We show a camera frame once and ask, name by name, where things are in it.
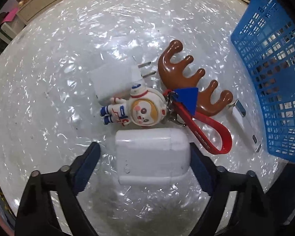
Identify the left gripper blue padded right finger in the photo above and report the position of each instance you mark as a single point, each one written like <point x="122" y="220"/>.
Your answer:
<point x="250" y="214"/>

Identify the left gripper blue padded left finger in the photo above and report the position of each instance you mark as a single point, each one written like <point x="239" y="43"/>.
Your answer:
<point x="36" y="214"/>

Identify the white earbuds case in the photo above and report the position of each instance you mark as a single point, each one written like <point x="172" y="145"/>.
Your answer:
<point x="156" y="156"/>

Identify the astronaut doll keychain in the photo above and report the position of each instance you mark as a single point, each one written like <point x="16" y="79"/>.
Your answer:
<point x="146" y="107"/>

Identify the blue plastic basket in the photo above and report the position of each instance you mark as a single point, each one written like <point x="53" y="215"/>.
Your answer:
<point x="265" y="40"/>

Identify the white usb stick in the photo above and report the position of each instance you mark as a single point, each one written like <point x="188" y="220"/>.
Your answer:
<point x="243" y="127"/>

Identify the white wall charger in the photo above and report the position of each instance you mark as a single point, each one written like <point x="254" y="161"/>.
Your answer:
<point x="116" y="80"/>

